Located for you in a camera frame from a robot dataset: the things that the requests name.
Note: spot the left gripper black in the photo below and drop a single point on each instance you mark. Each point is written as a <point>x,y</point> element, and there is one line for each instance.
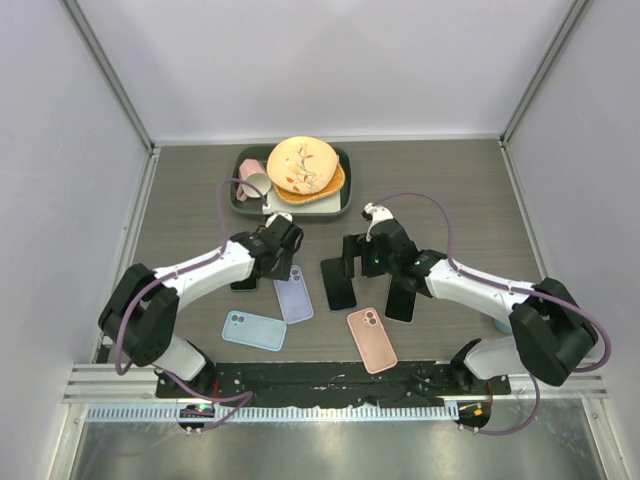
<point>282,273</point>

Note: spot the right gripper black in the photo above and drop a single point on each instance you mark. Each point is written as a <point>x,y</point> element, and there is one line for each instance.
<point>353,246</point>

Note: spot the lilac phone case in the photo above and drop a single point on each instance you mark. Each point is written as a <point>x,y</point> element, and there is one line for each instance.
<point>293,297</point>

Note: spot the blue phone black screen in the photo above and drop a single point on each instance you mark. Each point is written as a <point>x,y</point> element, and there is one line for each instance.
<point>338,288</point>

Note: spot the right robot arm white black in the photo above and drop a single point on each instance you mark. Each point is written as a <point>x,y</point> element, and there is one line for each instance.
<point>546,335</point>

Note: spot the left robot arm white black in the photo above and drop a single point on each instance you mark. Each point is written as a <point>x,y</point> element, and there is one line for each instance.
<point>141,313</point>

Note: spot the green phone black screen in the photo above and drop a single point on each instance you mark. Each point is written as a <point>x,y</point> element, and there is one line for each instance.
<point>247,285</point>

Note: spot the white phone black screen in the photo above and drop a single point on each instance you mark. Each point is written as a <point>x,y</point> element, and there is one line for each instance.
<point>400,303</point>

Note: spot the light blue phone case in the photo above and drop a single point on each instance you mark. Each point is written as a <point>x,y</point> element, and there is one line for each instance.
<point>254,331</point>

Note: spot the pink phone case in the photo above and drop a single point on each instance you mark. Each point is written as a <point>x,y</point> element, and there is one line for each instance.
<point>371,340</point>

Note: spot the white square plate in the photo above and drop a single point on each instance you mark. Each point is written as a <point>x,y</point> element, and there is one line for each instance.
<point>326,205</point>

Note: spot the pink mug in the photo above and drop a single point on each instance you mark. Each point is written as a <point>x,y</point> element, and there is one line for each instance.
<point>255,180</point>

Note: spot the peach floral plate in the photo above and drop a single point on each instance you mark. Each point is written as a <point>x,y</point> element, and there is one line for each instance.
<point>302,165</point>

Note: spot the light blue cup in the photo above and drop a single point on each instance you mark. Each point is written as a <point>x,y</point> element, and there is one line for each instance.
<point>502,327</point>

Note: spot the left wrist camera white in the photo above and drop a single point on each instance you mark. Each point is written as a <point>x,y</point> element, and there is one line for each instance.
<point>275,209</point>

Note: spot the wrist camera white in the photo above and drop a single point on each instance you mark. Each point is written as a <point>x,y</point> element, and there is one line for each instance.
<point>376,213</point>
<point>275,209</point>

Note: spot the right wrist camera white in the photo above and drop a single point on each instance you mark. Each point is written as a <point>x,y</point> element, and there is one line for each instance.
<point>376,213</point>

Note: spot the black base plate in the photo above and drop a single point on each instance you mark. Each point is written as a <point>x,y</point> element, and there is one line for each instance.
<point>344,384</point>

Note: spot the white slotted cable duct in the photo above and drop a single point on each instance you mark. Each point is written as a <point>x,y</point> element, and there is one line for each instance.
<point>165,412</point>

